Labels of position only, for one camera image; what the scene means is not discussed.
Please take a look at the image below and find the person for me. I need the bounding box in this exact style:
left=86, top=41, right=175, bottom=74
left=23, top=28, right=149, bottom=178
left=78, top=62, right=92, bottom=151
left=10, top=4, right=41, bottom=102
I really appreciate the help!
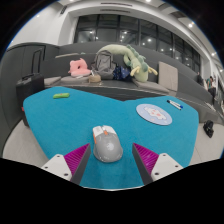
left=195, top=71, right=204, bottom=86
left=205, top=75, right=218, bottom=98

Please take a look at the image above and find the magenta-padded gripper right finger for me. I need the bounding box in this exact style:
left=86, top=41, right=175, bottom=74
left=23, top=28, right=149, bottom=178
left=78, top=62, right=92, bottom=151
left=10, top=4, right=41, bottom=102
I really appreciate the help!
left=132, top=143, right=184, bottom=186

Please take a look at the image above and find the dark blue patterned bag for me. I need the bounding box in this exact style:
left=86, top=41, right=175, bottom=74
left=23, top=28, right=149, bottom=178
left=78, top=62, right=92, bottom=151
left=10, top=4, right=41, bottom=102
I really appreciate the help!
left=112, top=65, right=133, bottom=82

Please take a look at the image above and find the green dragon plush toy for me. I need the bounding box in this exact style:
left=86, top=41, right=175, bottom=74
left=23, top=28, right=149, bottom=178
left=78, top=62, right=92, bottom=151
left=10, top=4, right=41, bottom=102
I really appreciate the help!
left=96, top=43, right=159, bottom=83

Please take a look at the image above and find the pink plush cushion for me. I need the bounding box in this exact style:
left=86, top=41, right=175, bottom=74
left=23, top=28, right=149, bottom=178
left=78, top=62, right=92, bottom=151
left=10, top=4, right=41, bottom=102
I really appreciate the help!
left=68, top=58, right=92, bottom=78

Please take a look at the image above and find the grey white computer mouse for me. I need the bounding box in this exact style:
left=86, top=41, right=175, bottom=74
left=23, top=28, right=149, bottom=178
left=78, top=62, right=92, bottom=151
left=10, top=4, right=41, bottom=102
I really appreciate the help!
left=92, top=124, right=124, bottom=164

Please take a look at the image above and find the flat grey seat cushion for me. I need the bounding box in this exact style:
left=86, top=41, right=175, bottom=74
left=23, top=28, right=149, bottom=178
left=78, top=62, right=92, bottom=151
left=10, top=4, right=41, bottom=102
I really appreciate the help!
left=43, top=76, right=62, bottom=87
left=60, top=75, right=91, bottom=85
left=131, top=79, right=170, bottom=95

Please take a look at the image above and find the white marker with black cap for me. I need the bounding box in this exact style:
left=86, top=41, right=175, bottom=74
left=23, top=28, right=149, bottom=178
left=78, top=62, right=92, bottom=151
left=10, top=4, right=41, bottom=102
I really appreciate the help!
left=166, top=99, right=182, bottom=111

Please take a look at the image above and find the upright grey seat cushion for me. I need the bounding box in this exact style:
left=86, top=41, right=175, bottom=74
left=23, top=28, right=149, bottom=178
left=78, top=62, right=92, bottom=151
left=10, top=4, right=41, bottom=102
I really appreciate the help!
left=157, top=61, right=180, bottom=92

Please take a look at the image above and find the small green eraser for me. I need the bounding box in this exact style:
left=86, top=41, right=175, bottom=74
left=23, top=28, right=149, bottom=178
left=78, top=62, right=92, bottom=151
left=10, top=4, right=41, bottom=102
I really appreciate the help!
left=52, top=92, right=71, bottom=100

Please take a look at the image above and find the small tan woven pouch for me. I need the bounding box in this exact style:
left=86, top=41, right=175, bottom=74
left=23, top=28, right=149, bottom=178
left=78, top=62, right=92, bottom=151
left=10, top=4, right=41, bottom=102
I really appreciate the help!
left=88, top=74, right=102, bottom=84

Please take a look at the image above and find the dark glass window wall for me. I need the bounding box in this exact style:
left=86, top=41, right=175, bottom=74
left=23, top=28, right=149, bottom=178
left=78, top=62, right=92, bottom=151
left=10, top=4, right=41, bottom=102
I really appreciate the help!
left=73, top=14, right=202, bottom=75

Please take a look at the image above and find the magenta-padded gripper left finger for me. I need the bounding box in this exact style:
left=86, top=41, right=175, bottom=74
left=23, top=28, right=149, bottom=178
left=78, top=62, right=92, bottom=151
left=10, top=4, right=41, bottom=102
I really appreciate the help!
left=41, top=143, right=92, bottom=186

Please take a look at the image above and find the round pale blue mouse pad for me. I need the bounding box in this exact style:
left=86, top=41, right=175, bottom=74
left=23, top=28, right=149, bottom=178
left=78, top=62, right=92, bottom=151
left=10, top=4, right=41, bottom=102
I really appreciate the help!
left=135, top=103, right=173, bottom=126

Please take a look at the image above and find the white marker with blue cap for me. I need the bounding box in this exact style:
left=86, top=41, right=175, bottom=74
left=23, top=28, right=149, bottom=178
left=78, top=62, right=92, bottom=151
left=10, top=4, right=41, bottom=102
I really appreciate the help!
left=169, top=98, right=184, bottom=110

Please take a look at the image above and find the black bag on floor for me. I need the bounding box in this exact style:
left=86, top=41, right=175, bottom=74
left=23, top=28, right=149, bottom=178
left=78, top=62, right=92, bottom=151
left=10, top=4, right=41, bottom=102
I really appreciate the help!
left=202, top=119, right=215, bottom=139

